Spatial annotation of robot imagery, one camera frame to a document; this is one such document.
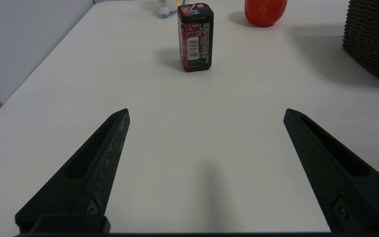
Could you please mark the yellow duck scooter toy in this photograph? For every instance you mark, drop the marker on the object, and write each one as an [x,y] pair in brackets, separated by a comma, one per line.
[164,11]

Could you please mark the dark brown wicker basket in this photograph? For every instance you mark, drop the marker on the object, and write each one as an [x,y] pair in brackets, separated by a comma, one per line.
[375,39]

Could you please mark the red apple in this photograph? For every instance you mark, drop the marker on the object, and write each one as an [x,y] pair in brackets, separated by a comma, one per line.
[265,11]

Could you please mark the black red gum box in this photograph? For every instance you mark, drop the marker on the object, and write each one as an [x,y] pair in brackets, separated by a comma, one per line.
[195,39]

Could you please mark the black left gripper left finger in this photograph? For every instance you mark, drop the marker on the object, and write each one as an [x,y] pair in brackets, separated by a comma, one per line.
[87,177]

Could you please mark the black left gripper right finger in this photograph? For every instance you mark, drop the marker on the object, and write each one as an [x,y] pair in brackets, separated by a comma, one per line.
[341,174]

